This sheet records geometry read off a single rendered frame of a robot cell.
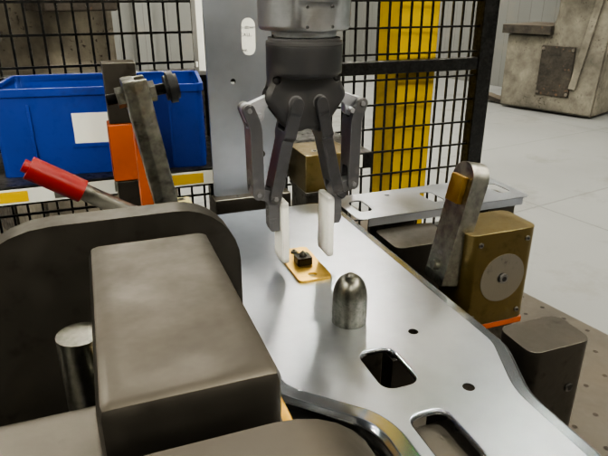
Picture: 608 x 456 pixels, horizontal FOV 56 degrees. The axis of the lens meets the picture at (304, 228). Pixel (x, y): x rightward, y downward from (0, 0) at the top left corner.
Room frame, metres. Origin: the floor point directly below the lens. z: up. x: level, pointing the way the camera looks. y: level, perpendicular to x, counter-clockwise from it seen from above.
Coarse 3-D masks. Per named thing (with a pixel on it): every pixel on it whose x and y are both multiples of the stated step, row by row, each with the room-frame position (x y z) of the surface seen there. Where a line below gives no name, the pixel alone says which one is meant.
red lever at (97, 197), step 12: (24, 168) 0.48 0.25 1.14; (36, 168) 0.48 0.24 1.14; (48, 168) 0.49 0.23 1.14; (60, 168) 0.50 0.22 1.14; (36, 180) 0.48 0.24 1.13; (48, 180) 0.49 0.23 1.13; (60, 180) 0.49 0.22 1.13; (72, 180) 0.50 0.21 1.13; (84, 180) 0.50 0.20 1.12; (60, 192) 0.49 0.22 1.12; (72, 192) 0.49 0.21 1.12; (84, 192) 0.50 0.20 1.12; (96, 192) 0.50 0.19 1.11; (96, 204) 0.50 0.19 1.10; (108, 204) 0.50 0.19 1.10; (120, 204) 0.51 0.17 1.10; (132, 204) 0.52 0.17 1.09
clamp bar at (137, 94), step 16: (128, 80) 0.51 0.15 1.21; (144, 80) 0.51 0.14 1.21; (176, 80) 0.53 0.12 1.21; (112, 96) 0.51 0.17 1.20; (128, 96) 0.51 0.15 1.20; (144, 96) 0.51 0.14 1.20; (176, 96) 0.53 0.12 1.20; (128, 112) 0.53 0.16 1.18; (144, 112) 0.51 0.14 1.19; (144, 128) 0.51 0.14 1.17; (144, 144) 0.51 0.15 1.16; (160, 144) 0.51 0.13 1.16; (144, 160) 0.51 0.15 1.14; (160, 160) 0.51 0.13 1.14; (160, 176) 0.51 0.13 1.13; (160, 192) 0.51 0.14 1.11
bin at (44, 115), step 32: (0, 96) 0.82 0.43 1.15; (32, 96) 0.82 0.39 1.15; (64, 96) 0.84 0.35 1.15; (96, 96) 0.85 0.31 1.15; (160, 96) 0.87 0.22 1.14; (192, 96) 0.88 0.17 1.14; (0, 128) 0.82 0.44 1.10; (32, 128) 0.82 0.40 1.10; (64, 128) 0.84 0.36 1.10; (96, 128) 0.84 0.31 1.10; (160, 128) 0.87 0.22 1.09; (192, 128) 0.88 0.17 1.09; (64, 160) 0.83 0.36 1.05; (96, 160) 0.84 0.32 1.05; (192, 160) 0.88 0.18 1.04
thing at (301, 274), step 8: (296, 248) 0.62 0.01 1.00; (304, 248) 0.62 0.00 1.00; (296, 256) 0.58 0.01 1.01; (312, 256) 0.60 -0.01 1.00; (288, 264) 0.58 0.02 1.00; (296, 264) 0.58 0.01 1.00; (304, 264) 0.57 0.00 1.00; (312, 264) 0.58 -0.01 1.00; (320, 264) 0.58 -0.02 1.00; (296, 272) 0.56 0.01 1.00; (304, 272) 0.56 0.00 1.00; (312, 272) 0.56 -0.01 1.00; (320, 272) 0.56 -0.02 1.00; (328, 272) 0.56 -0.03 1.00; (304, 280) 0.54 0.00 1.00; (312, 280) 0.54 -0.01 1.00
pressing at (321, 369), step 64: (256, 256) 0.60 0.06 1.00; (320, 256) 0.60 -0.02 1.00; (384, 256) 0.60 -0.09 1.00; (256, 320) 0.46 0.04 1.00; (320, 320) 0.46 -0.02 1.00; (384, 320) 0.46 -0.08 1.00; (448, 320) 0.46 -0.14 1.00; (320, 384) 0.37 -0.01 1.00; (448, 384) 0.37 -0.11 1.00; (512, 384) 0.37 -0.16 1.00; (384, 448) 0.30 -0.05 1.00; (512, 448) 0.30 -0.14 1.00; (576, 448) 0.30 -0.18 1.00
